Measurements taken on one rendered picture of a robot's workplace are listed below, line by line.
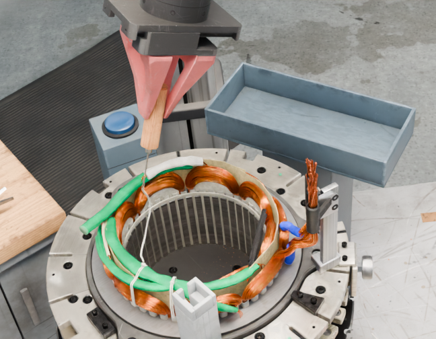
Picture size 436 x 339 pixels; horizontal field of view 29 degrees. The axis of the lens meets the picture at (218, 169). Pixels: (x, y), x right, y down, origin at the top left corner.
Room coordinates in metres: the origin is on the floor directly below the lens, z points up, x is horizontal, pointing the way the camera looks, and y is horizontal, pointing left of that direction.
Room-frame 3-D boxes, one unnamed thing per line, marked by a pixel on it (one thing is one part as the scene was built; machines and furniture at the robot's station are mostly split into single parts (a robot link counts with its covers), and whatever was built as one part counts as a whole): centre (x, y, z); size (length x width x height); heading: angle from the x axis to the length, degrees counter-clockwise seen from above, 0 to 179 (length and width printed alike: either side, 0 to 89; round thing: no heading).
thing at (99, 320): (0.49, 0.13, 1.10); 0.03 x 0.01 x 0.01; 32
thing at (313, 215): (0.52, -0.08, 1.21); 0.04 x 0.04 x 0.03; 32
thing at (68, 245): (0.57, 0.03, 1.09); 0.32 x 0.32 x 0.01
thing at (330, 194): (0.52, -0.10, 1.20); 0.02 x 0.01 x 0.03; 114
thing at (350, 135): (0.81, -0.12, 0.92); 0.25 x 0.11 x 0.28; 57
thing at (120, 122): (0.86, 0.12, 1.04); 0.04 x 0.04 x 0.01
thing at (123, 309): (0.57, 0.03, 1.05); 0.22 x 0.22 x 0.12
